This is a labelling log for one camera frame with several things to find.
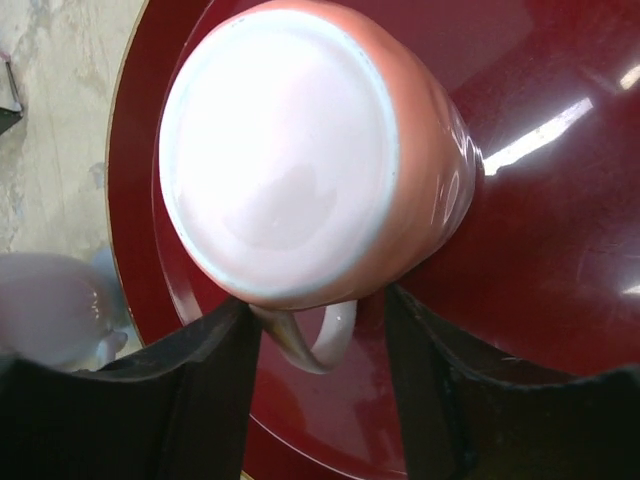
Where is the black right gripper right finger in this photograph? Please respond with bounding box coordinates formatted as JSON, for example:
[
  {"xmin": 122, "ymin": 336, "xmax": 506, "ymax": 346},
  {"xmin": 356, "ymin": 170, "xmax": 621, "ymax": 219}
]
[{"xmin": 384, "ymin": 285, "xmax": 639, "ymax": 479}]

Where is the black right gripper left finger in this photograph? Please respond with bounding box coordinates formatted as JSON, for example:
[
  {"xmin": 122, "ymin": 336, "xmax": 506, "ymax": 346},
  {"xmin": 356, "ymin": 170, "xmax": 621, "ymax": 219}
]
[{"xmin": 1, "ymin": 298, "xmax": 261, "ymax": 479}]

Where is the grey footed mug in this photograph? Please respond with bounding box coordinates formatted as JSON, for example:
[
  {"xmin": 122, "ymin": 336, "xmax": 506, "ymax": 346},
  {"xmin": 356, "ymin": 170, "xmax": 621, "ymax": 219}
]
[{"xmin": 1, "ymin": 249, "xmax": 128, "ymax": 370}]

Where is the pink mug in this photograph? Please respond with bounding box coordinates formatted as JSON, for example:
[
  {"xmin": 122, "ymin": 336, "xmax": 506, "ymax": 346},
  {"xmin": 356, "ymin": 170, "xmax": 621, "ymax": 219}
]
[{"xmin": 158, "ymin": 1, "xmax": 481, "ymax": 374}]

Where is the silver black rectangular box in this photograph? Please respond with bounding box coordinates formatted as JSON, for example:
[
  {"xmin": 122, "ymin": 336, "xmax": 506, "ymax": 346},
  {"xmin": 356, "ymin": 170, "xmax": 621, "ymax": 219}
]
[{"xmin": 0, "ymin": 51, "xmax": 24, "ymax": 134}]

